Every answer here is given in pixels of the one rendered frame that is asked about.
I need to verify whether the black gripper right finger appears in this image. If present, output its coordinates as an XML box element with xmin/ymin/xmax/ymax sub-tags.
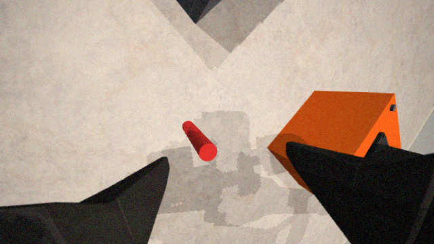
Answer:
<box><xmin>286</xmin><ymin>142</ymin><xmax>434</xmax><ymax>244</ymax></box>

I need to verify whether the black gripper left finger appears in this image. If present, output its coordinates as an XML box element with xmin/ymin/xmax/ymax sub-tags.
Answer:
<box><xmin>0</xmin><ymin>157</ymin><xmax>170</xmax><ymax>244</ymax></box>

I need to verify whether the red peg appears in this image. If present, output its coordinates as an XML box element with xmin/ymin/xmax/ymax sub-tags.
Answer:
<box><xmin>182</xmin><ymin>121</ymin><xmax>217</xmax><ymax>161</ymax></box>

